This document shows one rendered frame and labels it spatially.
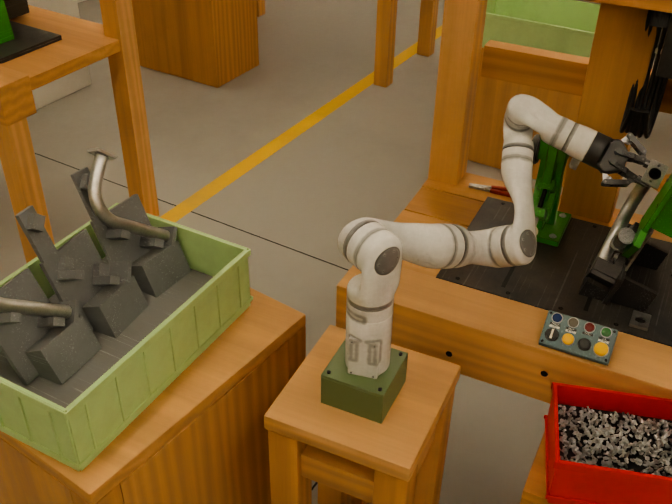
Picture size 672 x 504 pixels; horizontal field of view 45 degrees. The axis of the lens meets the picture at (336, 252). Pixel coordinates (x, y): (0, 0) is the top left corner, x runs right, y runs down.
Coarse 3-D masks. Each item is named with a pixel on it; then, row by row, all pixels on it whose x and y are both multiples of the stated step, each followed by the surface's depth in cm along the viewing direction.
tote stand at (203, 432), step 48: (240, 336) 194; (288, 336) 198; (192, 384) 181; (240, 384) 188; (0, 432) 170; (144, 432) 169; (192, 432) 178; (240, 432) 196; (0, 480) 186; (48, 480) 167; (96, 480) 159; (144, 480) 170; (192, 480) 186; (240, 480) 204
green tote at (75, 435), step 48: (96, 240) 206; (192, 240) 202; (48, 288) 196; (240, 288) 196; (192, 336) 183; (0, 384) 157; (96, 384) 157; (144, 384) 172; (48, 432) 158; (96, 432) 161
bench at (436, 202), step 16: (464, 176) 241; (480, 176) 241; (432, 192) 233; (448, 192) 233; (464, 192) 233; (480, 192) 233; (416, 208) 226; (432, 208) 226; (448, 208) 226; (464, 208) 226; (464, 224) 220; (608, 224) 221; (432, 272) 202; (352, 496) 235
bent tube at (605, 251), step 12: (648, 168) 178; (660, 168) 178; (648, 180) 178; (660, 180) 177; (636, 192) 188; (624, 204) 191; (636, 204) 190; (624, 216) 190; (612, 228) 190; (600, 252) 189; (612, 252) 189
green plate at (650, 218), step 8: (664, 184) 180; (664, 192) 173; (656, 200) 179; (664, 200) 171; (648, 208) 185; (656, 208) 173; (664, 208) 173; (648, 216) 178; (656, 216) 173; (664, 216) 174; (640, 224) 184; (648, 224) 175; (656, 224) 176; (664, 224) 175; (664, 232) 176
